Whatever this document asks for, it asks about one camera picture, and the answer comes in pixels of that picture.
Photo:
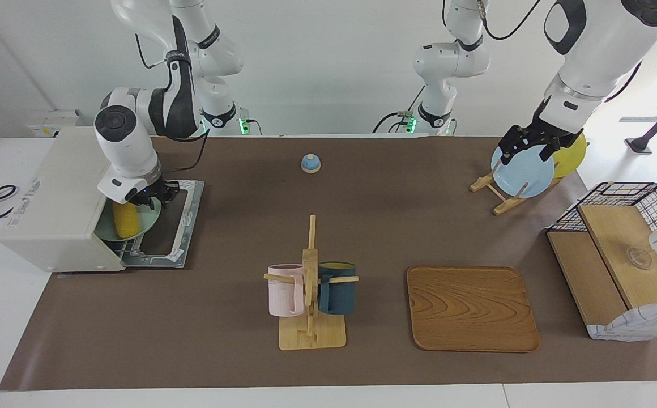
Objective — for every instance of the small clear glass cup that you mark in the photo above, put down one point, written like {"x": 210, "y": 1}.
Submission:
{"x": 639, "y": 258}

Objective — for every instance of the yellow corn cob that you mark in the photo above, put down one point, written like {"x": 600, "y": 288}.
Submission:
{"x": 126, "y": 221}

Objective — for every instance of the yellow plate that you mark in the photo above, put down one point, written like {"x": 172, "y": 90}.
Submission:
{"x": 572, "y": 158}

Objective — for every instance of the white wall box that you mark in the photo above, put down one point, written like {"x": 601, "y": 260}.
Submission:
{"x": 51, "y": 122}

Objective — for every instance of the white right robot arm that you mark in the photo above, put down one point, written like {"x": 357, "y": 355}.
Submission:
{"x": 124, "y": 141}

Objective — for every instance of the brown wooden tray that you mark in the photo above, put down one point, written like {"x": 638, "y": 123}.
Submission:
{"x": 470, "y": 309}

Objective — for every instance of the pale green plate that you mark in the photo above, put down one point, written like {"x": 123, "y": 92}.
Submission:
{"x": 148, "y": 218}

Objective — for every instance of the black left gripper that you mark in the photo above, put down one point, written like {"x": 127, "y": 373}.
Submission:
{"x": 544, "y": 133}

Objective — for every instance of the pink mug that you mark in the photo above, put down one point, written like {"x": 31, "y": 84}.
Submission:
{"x": 283, "y": 292}

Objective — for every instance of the wooden mug tree stand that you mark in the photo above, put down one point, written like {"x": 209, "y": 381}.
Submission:
{"x": 311, "y": 334}

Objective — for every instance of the wooden plate rack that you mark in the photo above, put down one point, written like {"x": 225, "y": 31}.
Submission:
{"x": 504, "y": 204}

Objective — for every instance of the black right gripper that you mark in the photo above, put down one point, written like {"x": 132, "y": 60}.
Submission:
{"x": 153, "y": 191}

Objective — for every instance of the toaster oven glass door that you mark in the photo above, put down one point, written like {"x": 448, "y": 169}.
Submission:
{"x": 190, "y": 215}

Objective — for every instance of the brown table mat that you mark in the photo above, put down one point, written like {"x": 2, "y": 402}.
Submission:
{"x": 204, "y": 317}

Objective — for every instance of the beige toaster oven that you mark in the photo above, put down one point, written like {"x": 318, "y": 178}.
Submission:
{"x": 51, "y": 198}

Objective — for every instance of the white checkered cloth liner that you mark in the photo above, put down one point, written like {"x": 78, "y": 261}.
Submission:
{"x": 640, "y": 323}

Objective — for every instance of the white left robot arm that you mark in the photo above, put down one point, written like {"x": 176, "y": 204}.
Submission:
{"x": 594, "y": 51}

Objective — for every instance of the light blue plate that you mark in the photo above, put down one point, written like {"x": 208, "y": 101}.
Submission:
{"x": 527, "y": 175}

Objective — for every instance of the small blue call bell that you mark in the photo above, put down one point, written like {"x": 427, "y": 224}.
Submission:
{"x": 311, "y": 164}

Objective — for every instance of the dark teal mug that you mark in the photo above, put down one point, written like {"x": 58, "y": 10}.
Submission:
{"x": 337, "y": 294}

